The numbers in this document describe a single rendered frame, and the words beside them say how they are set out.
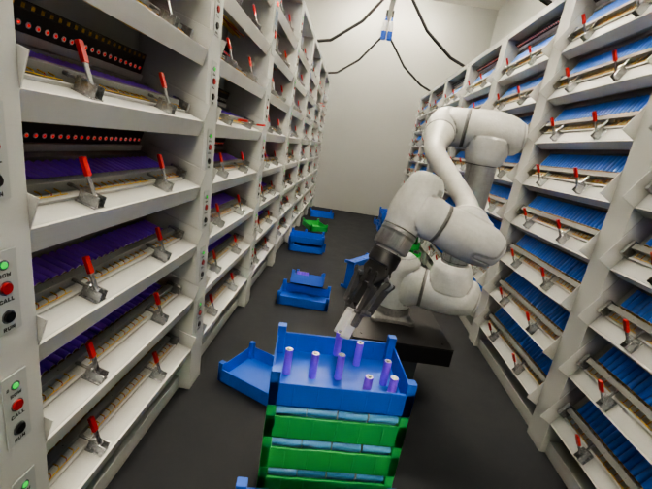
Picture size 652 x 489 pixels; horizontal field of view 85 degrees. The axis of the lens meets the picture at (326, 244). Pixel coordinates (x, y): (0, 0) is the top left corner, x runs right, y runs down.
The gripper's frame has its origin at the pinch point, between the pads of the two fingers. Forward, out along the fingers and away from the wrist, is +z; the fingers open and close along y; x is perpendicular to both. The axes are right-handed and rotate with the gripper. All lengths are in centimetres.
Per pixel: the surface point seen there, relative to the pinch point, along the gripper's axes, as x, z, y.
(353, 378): -3.4, 10.3, -7.1
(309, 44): -42, -147, 222
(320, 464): 0.1, 27.9, -13.3
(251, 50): 22, -74, 113
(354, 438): -1.5, 18.7, -16.4
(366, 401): 2.0, 9.8, -16.8
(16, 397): 55, 28, 0
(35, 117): 69, -10, 7
